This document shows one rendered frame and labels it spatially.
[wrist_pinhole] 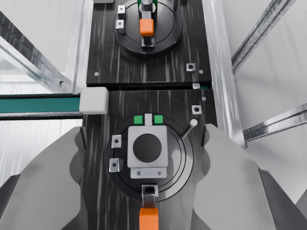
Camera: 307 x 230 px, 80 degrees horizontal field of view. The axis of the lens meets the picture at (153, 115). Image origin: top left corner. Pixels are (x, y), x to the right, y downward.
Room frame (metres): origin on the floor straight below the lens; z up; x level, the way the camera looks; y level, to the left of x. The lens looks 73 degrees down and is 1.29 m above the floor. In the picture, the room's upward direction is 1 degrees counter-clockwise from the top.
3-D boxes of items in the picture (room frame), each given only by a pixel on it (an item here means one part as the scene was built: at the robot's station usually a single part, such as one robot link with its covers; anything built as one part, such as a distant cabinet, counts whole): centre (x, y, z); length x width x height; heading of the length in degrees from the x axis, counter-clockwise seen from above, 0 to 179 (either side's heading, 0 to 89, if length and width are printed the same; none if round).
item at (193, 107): (0.10, -0.08, 0.97); 0.02 x 0.02 x 0.01; 0
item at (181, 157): (0.02, 0.01, 0.98); 0.14 x 0.14 x 0.02
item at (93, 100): (0.12, 0.10, 0.97); 0.05 x 0.05 x 0.04; 0
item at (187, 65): (0.18, -0.07, 0.98); 0.02 x 0.02 x 0.01; 0
